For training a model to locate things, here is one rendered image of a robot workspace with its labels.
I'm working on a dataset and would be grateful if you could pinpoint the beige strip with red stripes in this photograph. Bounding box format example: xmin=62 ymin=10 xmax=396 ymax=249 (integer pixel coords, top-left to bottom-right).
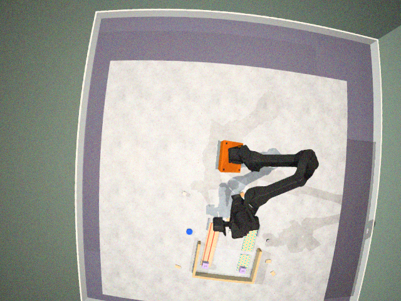
xmin=205 ymin=223 xmax=219 ymax=246

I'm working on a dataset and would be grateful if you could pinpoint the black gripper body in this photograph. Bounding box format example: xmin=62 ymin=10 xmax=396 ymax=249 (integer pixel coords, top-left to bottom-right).
xmin=212 ymin=212 xmax=259 ymax=231

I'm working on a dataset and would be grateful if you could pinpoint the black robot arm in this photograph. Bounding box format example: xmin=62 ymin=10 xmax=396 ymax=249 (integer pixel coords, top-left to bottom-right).
xmin=228 ymin=145 xmax=319 ymax=239

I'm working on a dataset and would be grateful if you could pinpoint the beige polka-dot flat strip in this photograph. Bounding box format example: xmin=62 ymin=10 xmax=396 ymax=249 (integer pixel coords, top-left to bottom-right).
xmin=242 ymin=230 xmax=257 ymax=251

